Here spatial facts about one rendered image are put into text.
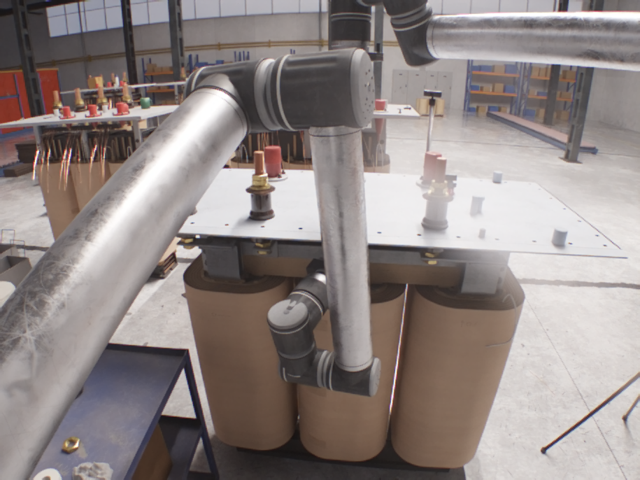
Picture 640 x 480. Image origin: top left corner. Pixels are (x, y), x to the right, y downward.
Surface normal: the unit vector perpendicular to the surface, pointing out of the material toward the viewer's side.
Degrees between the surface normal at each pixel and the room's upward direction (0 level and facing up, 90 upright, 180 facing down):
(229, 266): 90
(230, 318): 90
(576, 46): 109
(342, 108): 115
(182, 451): 0
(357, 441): 90
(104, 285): 71
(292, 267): 90
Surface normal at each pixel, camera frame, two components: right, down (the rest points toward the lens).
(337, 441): -0.14, 0.40
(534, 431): 0.00, -0.91
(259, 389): 0.11, 0.40
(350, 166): 0.39, 0.37
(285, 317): -0.14, -0.83
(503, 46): -0.70, 0.62
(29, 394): 0.79, -0.21
